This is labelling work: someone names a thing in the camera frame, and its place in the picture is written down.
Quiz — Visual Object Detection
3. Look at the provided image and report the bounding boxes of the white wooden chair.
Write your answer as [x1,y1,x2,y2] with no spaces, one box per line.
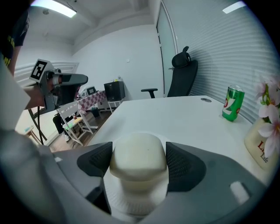
[57,102,98,146]

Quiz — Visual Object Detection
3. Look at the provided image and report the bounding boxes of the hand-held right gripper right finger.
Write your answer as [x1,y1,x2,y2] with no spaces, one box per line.
[144,141,269,224]

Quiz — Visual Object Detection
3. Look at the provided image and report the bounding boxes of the pink artificial flowers in vase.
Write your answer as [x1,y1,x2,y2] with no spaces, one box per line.
[244,75,280,171]

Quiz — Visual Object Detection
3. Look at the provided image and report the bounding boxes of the pink checkered tablecloth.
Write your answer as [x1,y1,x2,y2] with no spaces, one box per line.
[77,90,107,114]

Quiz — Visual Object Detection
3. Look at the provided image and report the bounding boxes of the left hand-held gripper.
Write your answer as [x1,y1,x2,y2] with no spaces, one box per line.
[29,58,89,110]

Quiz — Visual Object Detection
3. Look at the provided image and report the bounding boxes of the black mini fridge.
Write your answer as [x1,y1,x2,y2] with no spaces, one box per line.
[104,81,126,102]

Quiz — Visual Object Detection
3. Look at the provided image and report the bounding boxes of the white fridge stand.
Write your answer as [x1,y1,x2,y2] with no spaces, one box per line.
[106,98,125,114]

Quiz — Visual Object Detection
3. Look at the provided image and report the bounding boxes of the ceiling light panel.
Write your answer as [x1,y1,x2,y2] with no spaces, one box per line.
[30,0,77,18]
[222,1,248,14]

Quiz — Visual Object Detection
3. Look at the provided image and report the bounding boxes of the black office chair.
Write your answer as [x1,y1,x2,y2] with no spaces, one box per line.
[141,45,199,99]

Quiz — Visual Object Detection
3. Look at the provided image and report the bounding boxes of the white square table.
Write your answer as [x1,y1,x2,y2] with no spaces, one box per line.
[86,94,274,186]

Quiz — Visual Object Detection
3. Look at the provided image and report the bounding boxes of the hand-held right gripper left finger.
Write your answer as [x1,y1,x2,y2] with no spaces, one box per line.
[53,141,114,221]

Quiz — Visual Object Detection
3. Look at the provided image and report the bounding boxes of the green drink can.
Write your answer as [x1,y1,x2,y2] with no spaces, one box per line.
[222,84,245,122]

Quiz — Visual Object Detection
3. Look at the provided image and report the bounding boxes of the black printed t-shirt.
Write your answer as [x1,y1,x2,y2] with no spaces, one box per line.
[0,8,30,68]

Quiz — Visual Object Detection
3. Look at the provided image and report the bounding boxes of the white cylindrical object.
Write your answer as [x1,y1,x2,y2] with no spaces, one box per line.
[108,132,169,203]

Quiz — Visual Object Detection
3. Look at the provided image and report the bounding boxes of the frosted glass door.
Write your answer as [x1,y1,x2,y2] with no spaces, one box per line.
[156,0,178,98]

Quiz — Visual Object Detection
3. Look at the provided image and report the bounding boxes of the person's left forearm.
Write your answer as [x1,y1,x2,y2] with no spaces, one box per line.
[21,86,46,110]

